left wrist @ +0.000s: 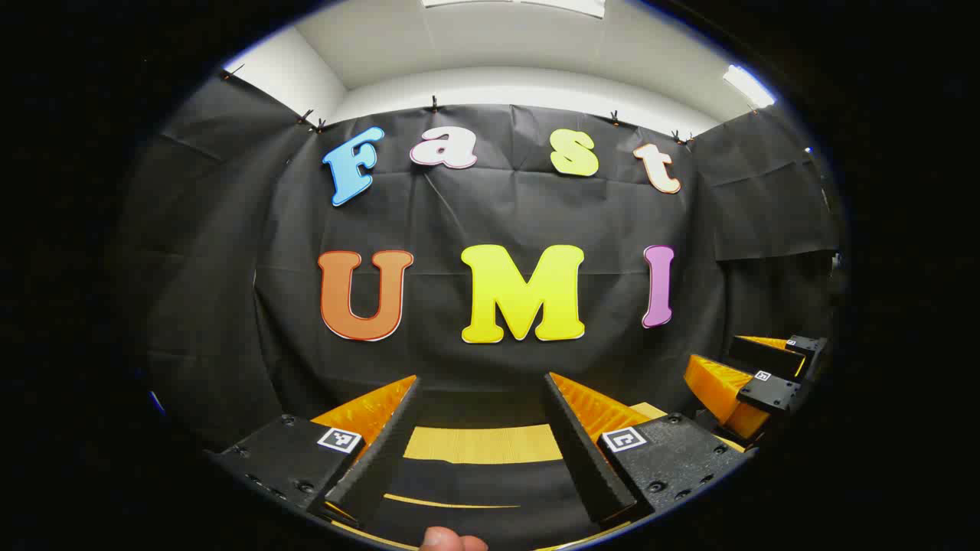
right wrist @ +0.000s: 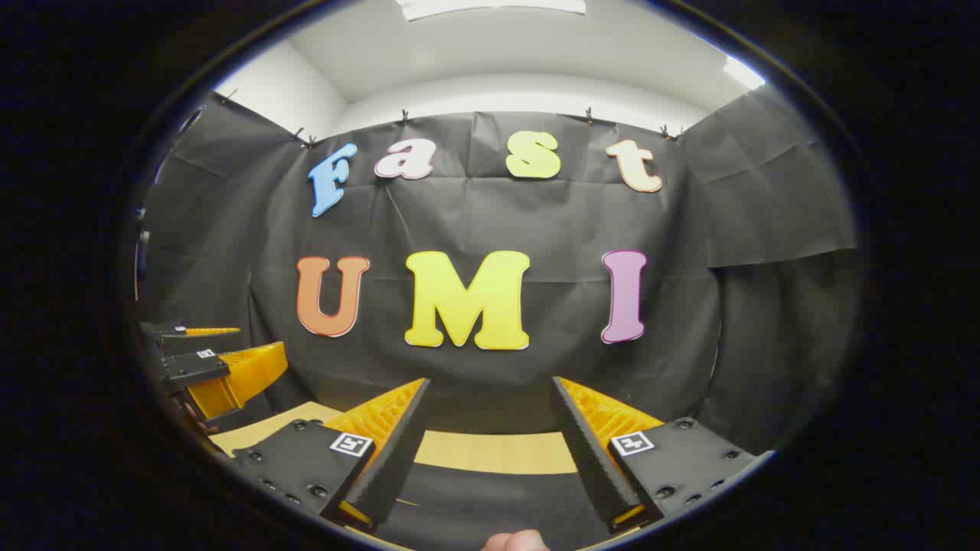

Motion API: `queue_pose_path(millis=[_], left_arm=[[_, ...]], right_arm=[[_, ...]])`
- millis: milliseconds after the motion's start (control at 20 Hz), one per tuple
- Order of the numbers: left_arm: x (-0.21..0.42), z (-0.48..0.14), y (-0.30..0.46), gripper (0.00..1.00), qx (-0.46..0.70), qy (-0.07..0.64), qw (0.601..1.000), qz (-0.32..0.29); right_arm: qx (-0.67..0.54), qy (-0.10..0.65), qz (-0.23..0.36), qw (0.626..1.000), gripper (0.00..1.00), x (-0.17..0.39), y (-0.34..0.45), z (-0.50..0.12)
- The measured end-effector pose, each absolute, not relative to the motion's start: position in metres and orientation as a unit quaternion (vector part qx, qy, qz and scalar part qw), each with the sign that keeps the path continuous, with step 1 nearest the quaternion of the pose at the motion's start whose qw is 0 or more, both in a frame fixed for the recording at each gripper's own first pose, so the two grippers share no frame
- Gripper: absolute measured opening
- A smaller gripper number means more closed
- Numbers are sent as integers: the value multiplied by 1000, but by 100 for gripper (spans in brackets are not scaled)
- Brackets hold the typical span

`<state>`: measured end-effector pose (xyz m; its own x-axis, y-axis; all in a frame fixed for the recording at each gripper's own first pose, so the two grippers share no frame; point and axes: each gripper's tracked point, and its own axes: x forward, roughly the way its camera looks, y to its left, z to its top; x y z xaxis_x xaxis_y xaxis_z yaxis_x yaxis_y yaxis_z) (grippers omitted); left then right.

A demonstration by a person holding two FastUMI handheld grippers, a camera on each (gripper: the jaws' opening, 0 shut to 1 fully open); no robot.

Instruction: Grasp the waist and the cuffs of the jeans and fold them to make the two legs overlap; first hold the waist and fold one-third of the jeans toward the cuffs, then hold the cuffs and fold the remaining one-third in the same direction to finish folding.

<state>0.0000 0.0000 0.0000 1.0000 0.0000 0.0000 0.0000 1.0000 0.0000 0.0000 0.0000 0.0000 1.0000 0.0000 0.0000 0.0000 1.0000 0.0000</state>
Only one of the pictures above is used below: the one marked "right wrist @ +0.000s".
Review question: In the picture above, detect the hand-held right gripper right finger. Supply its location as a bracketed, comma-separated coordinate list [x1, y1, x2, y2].
[551, 375, 760, 534]

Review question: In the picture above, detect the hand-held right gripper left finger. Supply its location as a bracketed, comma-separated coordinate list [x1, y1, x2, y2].
[232, 377, 432, 533]

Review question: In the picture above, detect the black backdrop cloth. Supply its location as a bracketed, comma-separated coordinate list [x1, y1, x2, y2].
[136, 84, 858, 460]

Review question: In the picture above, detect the ceiling light panel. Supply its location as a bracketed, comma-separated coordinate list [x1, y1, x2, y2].
[724, 56, 766, 90]
[397, 0, 587, 21]

